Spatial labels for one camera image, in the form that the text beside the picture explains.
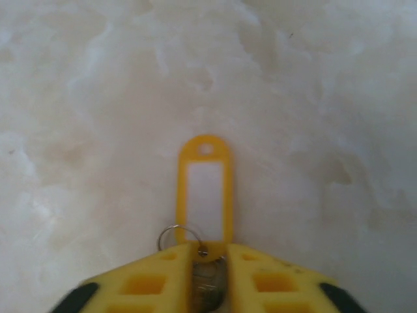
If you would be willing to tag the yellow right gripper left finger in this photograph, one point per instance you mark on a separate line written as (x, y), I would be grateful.
(140, 287)

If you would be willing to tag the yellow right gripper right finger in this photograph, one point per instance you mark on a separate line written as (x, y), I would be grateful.
(277, 287)

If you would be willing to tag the silver metal key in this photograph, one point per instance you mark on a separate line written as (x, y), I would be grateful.
(208, 283)

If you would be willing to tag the yellow plastic key tag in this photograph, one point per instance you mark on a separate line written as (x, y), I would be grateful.
(181, 195)

